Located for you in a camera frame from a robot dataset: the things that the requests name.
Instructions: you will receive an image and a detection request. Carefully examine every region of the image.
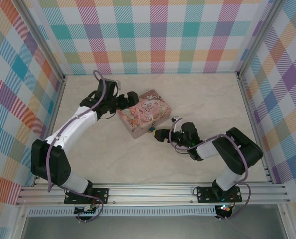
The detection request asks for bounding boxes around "left small controller board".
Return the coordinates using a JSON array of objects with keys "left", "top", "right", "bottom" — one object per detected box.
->
[{"left": 74, "top": 205, "right": 99, "bottom": 216}]

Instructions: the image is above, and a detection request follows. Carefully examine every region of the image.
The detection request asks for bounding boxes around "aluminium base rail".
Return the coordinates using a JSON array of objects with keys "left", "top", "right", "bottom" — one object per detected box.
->
[{"left": 15, "top": 183, "right": 291, "bottom": 206}]

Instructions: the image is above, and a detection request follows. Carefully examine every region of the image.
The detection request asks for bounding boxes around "pink printed tin box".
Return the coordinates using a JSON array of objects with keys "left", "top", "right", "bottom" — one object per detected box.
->
[{"left": 117, "top": 89, "right": 172, "bottom": 139}]

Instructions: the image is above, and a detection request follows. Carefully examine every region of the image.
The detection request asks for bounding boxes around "black mount plate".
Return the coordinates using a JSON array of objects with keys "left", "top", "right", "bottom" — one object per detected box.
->
[
  {"left": 196, "top": 186, "right": 242, "bottom": 204},
  {"left": 64, "top": 188, "right": 110, "bottom": 205}
]

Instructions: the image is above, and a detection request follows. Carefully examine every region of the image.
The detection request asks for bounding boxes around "white slotted cable duct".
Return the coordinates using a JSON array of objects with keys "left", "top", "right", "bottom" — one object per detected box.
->
[{"left": 28, "top": 208, "right": 217, "bottom": 217}]

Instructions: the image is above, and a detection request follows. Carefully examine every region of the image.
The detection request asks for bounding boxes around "right small controller board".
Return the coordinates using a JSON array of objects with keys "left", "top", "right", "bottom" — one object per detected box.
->
[{"left": 216, "top": 203, "right": 232, "bottom": 214}]

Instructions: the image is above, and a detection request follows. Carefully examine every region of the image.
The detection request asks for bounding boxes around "small controller board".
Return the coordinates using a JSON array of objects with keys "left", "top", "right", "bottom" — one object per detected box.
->
[
  {"left": 216, "top": 203, "right": 232, "bottom": 214},
  {"left": 74, "top": 205, "right": 99, "bottom": 216}
]

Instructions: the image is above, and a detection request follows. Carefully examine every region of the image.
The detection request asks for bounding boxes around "right black mount plate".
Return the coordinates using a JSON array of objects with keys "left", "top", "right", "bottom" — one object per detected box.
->
[{"left": 196, "top": 186, "right": 242, "bottom": 204}]

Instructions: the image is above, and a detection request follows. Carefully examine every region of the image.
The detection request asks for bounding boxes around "aluminium frame post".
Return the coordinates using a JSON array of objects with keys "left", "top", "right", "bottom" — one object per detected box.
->
[
  {"left": 236, "top": 0, "right": 287, "bottom": 79},
  {"left": 19, "top": 0, "right": 67, "bottom": 82}
]

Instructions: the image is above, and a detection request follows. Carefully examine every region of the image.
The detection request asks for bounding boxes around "left aluminium frame post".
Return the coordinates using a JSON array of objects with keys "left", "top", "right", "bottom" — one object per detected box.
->
[{"left": 19, "top": 0, "right": 67, "bottom": 82}]

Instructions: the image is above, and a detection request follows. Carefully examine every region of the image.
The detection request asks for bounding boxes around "left black mount plate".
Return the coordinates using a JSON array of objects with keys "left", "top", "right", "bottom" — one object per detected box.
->
[{"left": 64, "top": 188, "right": 110, "bottom": 205}]

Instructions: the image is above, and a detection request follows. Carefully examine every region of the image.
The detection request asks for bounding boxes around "right aluminium frame post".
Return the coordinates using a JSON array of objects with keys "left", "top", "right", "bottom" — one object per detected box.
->
[{"left": 236, "top": 0, "right": 287, "bottom": 79}]

